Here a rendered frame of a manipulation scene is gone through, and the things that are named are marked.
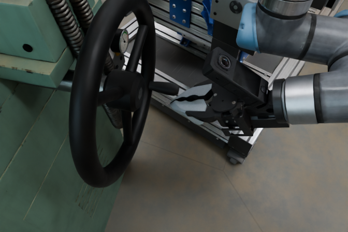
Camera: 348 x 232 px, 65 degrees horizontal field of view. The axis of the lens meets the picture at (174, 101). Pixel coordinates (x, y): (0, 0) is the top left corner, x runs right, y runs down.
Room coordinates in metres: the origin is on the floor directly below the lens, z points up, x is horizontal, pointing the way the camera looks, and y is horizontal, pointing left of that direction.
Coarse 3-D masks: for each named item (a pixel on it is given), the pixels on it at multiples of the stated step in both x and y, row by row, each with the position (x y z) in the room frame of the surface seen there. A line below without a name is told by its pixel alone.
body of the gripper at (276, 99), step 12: (216, 84) 0.31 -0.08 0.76; (276, 84) 0.26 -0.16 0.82; (216, 96) 0.28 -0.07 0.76; (228, 96) 0.27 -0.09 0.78; (276, 96) 0.24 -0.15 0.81; (216, 108) 0.25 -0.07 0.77; (228, 108) 0.25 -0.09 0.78; (240, 108) 0.24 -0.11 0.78; (252, 108) 0.25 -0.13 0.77; (264, 108) 0.25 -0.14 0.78; (276, 108) 0.23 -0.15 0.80; (228, 120) 0.25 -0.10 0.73; (240, 120) 0.24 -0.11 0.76; (252, 120) 0.25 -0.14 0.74; (264, 120) 0.24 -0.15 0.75; (276, 120) 0.22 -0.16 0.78; (228, 132) 0.24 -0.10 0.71; (252, 132) 0.24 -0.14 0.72
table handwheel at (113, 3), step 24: (120, 0) 0.28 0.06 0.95; (144, 0) 0.35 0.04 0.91; (96, 24) 0.23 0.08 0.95; (144, 24) 0.37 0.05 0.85; (96, 48) 0.21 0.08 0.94; (144, 48) 0.37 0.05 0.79; (72, 72) 0.28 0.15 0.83; (96, 72) 0.19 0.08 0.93; (120, 72) 0.27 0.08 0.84; (144, 72) 0.35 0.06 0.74; (72, 96) 0.17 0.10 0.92; (96, 96) 0.17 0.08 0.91; (120, 96) 0.23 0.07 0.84; (144, 96) 0.32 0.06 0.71; (72, 120) 0.15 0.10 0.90; (144, 120) 0.28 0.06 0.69; (72, 144) 0.13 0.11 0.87; (96, 168) 0.12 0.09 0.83; (120, 168) 0.17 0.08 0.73
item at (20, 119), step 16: (16, 96) 0.26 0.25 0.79; (32, 96) 0.29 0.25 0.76; (48, 96) 0.32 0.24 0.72; (0, 112) 0.23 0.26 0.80; (16, 112) 0.25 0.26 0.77; (32, 112) 0.27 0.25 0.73; (0, 128) 0.21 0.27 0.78; (16, 128) 0.23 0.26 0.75; (0, 144) 0.19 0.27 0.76; (16, 144) 0.21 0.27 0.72; (0, 160) 0.18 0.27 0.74; (0, 176) 0.16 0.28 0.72
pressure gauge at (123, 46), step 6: (120, 30) 0.54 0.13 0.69; (126, 30) 0.56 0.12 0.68; (114, 36) 0.52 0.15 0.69; (120, 36) 0.52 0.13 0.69; (126, 36) 0.56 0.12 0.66; (114, 42) 0.51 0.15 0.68; (120, 42) 0.51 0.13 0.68; (126, 42) 0.55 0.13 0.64; (114, 48) 0.51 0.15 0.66; (120, 48) 0.51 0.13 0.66; (126, 48) 0.54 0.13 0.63
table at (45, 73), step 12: (96, 0) 0.40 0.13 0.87; (96, 12) 0.39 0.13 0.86; (84, 36) 0.33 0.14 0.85; (0, 60) 0.26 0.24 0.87; (12, 60) 0.26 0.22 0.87; (24, 60) 0.26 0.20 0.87; (36, 60) 0.26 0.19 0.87; (60, 60) 0.27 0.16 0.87; (72, 60) 0.29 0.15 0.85; (0, 72) 0.25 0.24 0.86; (12, 72) 0.25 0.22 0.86; (24, 72) 0.24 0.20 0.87; (36, 72) 0.24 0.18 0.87; (48, 72) 0.24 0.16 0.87; (60, 72) 0.25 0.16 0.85; (36, 84) 0.24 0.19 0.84; (48, 84) 0.24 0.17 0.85
